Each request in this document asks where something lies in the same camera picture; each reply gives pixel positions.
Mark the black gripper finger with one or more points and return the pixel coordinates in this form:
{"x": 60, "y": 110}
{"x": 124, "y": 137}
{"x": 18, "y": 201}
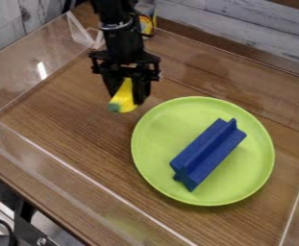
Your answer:
{"x": 112, "y": 82}
{"x": 140, "y": 90}

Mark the blue plastic block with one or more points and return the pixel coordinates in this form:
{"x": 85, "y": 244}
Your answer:
{"x": 204, "y": 153}

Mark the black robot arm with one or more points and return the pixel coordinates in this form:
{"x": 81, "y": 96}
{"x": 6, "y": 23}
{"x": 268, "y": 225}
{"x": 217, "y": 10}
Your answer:
{"x": 117, "y": 13}

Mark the yellow toy banana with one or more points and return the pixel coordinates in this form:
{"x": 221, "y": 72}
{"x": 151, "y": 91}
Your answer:
{"x": 121, "y": 102}

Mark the yellow labelled tin can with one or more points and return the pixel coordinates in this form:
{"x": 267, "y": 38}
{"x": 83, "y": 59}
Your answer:
{"x": 147, "y": 15}

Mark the clear acrylic tray enclosure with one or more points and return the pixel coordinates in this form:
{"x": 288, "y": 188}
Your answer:
{"x": 65, "y": 146}

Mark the green round plate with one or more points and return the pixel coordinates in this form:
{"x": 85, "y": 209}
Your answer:
{"x": 165, "y": 130}

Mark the black metal table bracket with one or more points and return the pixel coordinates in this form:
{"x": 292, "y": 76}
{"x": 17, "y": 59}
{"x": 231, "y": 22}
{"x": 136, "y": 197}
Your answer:
{"x": 28, "y": 235}

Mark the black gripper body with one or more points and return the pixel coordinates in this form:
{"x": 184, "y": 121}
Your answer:
{"x": 124, "y": 58}

